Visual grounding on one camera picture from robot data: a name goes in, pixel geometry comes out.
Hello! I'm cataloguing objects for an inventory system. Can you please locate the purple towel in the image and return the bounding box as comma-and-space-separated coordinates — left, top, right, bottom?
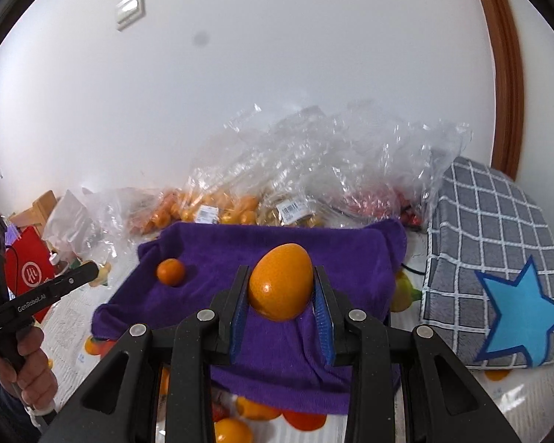
91, 219, 408, 415

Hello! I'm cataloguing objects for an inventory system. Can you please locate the white wall switch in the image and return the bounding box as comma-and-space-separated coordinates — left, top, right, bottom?
116, 0, 145, 31

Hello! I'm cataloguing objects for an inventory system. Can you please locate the large orange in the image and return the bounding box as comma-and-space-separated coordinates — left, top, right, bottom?
248, 243, 315, 323

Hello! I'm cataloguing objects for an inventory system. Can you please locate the small yellow fruit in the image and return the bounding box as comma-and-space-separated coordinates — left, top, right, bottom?
89, 262, 112, 288

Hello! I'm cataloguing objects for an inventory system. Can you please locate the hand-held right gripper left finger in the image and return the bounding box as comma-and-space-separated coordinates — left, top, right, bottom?
39, 265, 251, 443

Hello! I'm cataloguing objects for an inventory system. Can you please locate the red paper bag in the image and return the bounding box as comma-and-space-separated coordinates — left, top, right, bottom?
4, 227, 60, 324

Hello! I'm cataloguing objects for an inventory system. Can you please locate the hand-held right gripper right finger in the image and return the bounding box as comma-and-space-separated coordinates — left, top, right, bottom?
313, 265, 522, 443

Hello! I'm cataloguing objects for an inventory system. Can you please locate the small tangerine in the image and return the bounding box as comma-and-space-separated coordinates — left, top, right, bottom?
156, 258, 187, 287

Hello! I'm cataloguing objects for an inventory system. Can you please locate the clear bag of yellow fruit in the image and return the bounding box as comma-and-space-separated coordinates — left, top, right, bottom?
257, 191, 326, 229

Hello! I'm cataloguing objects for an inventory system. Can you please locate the clear bag of red fruit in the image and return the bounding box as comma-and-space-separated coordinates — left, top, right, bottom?
337, 180, 423, 229

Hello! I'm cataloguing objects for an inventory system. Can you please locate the empty clear plastic bag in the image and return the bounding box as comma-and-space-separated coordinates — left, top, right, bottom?
43, 188, 137, 266

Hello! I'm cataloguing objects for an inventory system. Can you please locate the grey checked pillow with star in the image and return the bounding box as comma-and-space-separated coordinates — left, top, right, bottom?
419, 156, 554, 371

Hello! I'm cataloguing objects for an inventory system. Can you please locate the person's left hand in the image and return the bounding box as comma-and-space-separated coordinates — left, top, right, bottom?
0, 329, 59, 412

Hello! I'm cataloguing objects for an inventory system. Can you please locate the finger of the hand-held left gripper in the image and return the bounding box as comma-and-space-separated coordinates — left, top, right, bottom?
0, 261, 99, 334

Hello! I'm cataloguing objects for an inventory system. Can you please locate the brown wooden door frame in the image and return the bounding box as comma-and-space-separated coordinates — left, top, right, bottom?
466, 0, 525, 181

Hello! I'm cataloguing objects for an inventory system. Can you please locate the clear bag of tangerines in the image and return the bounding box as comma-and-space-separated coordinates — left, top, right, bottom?
129, 166, 261, 238

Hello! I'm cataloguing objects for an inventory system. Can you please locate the fruit print bed sheet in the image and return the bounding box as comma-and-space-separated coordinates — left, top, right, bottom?
39, 228, 543, 443

